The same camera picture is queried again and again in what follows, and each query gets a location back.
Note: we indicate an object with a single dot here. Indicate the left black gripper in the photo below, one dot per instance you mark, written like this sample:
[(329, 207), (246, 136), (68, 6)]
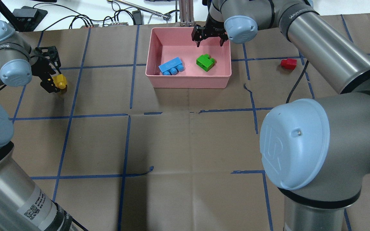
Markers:
[(39, 68)]

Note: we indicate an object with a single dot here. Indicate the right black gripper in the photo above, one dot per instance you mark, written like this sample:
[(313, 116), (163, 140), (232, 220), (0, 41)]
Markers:
[(213, 24)]

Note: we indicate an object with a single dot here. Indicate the yellow toy block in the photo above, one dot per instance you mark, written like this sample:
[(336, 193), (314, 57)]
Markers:
[(60, 83)]

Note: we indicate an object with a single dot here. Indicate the green toy block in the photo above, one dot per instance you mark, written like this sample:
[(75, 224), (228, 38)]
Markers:
[(206, 62)]

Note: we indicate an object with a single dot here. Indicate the blue toy block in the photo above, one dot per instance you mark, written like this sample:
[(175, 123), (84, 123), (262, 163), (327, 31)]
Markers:
[(172, 67)]

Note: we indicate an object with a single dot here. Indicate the red toy block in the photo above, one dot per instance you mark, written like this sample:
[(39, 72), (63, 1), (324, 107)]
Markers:
[(289, 63)]

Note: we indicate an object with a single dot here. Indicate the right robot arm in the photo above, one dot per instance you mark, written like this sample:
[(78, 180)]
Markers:
[(315, 151)]

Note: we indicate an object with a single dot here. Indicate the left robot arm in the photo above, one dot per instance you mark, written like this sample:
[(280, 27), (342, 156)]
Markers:
[(23, 205)]

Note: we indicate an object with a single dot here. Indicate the pink plastic box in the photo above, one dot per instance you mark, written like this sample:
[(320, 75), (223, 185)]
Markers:
[(167, 43)]

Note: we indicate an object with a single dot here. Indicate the aluminium frame post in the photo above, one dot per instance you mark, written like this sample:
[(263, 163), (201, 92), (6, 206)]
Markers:
[(186, 13)]

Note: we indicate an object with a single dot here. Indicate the black camera stand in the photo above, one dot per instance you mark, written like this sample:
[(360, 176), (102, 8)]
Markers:
[(25, 19)]

